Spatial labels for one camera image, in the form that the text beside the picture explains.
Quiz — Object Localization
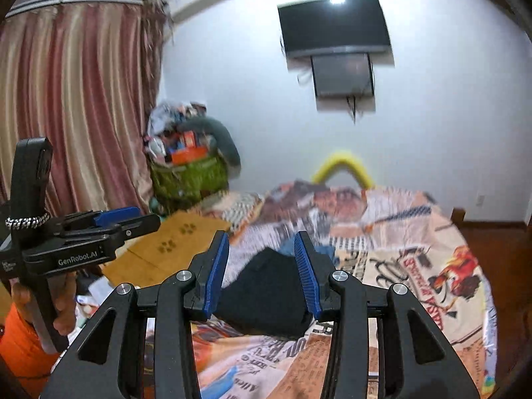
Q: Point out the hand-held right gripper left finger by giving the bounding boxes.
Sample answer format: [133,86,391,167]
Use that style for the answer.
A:
[39,230,230,399]

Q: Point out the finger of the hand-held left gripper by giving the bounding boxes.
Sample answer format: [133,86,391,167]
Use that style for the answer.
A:
[111,213,162,255]
[62,206,142,230]

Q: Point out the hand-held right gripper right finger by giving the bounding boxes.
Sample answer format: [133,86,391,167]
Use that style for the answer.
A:
[293,230,483,399]

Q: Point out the black pants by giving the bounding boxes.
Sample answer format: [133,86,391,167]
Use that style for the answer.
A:
[216,247,313,339]

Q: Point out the person's left hand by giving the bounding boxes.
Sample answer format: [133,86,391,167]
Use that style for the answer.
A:
[12,274,78,337]

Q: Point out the blue denim jeans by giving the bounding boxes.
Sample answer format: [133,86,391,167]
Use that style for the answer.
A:
[275,237,338,272]

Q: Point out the wooden lap desk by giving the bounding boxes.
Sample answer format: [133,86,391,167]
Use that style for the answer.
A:
[102,210,232,288]

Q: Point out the green patterned bag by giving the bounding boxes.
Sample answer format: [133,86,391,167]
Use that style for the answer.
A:
[149,156,230,213]

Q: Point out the orange box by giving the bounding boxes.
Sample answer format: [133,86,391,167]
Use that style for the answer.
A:
[170,147,208,166]

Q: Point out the pile of clutter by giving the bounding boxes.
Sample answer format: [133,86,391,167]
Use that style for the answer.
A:
[144,100,219,168]

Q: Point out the newspaper print blanket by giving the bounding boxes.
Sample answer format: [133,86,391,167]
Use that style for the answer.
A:
[141,179,499,399]

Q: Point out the pink striped curtain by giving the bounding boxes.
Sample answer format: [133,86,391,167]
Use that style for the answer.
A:
[0,0,166,217]

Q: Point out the yellow foam tube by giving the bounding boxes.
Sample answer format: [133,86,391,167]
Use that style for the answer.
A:
[313,150,375,191]

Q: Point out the grey neck pillow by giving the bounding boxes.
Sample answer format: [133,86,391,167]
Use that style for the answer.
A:
[189,117,243,180]

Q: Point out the white air conditioner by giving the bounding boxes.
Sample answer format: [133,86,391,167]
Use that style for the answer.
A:
[165,0,251,24]

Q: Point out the black hanging cable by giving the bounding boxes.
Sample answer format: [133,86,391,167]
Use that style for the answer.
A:
[347,95,362,124]

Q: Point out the white curtain rail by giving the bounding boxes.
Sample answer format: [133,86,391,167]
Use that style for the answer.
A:
[6,0,147,19]

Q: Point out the black wall television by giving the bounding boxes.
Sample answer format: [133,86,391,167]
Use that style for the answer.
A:
[277,0,394,60]

